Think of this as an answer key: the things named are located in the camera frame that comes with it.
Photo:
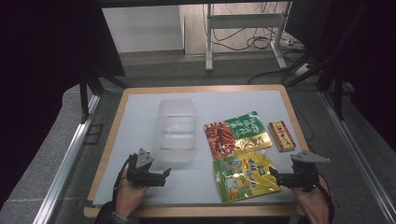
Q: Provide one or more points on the white power strip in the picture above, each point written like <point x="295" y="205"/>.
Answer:
<point x="302" y="69"/>

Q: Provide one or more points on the black stand legs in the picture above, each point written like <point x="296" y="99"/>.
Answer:
<point x="88" y="90"/>

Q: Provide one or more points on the black rounded object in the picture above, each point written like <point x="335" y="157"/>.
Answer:
<point x="102" y="214"/>

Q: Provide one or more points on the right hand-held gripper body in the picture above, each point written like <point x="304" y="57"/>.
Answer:
<point x="303" y="177"/>

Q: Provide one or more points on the white desk frame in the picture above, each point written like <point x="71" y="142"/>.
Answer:
<point x="246" y="21"/>

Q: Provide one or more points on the green and red snack packet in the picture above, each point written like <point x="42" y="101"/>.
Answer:
<point x="236" y="133"/>

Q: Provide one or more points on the dark curtain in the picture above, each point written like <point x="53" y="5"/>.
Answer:
<point x="46" y="62"/>
<point x="367" y="62"/>

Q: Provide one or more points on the clear plastic container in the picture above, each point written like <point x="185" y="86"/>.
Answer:
<point x="176" y="130"/>

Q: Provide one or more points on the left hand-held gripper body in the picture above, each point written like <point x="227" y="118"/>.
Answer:
<point x="140" y="174"/>

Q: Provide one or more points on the yellow spouted pouch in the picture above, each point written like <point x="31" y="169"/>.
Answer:
<point x="246" y="177"/>

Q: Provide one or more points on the small red and gold box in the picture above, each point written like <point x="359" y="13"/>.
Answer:
<point x="282" y="136"/>

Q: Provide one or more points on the person's left hand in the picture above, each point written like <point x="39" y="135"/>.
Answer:
<point x="129" y="197"/>

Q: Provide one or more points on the person's right hand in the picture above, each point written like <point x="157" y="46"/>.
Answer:
<point x="316" y="202"/>

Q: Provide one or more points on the aluminium rail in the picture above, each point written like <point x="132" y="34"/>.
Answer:
<point x="65" y="165"/>
<point x="358" y="155"/>

